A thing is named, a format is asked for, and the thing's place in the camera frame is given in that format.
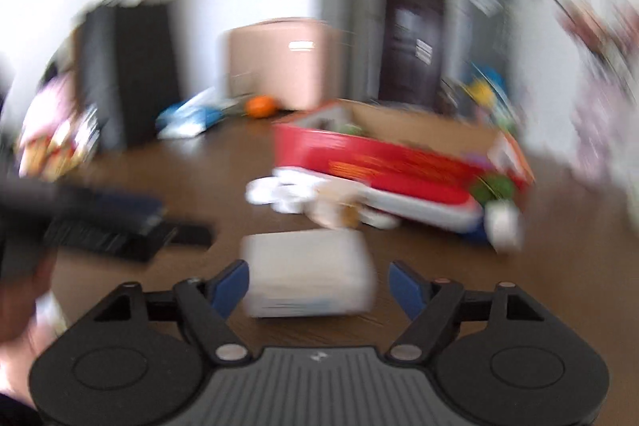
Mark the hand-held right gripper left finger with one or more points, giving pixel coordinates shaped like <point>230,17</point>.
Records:
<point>232,284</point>

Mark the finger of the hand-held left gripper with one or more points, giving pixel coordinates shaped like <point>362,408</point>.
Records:
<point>130,244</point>
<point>110,209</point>

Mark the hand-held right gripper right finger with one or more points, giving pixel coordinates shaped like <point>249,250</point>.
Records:
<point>404,289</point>

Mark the white rectangular box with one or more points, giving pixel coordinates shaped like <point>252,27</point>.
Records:
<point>309,271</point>

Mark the red cardboard box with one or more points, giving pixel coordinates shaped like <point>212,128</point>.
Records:
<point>394,161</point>

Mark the person's left hand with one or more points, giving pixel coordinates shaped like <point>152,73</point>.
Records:
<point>20,306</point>

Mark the red snack packet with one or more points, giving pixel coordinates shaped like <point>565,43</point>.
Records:
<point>55,151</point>

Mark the pink cloth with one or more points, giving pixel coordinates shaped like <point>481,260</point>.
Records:
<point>50,101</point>

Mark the blue tissue pack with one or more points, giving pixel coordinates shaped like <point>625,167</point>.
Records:
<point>192,116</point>

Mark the black paper bag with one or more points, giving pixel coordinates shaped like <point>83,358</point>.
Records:
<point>130,71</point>

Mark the orange fruit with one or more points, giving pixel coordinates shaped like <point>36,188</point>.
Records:
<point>260,106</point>

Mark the pink suitcase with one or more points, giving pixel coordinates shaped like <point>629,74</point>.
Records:
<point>284,61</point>

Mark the dark brown door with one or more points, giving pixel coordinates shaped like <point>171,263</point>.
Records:
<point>412,46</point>

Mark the pink speckled vase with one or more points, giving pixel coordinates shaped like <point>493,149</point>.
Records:
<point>601,121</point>

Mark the grey refrigerator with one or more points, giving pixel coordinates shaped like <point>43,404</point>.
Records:
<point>479,26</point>

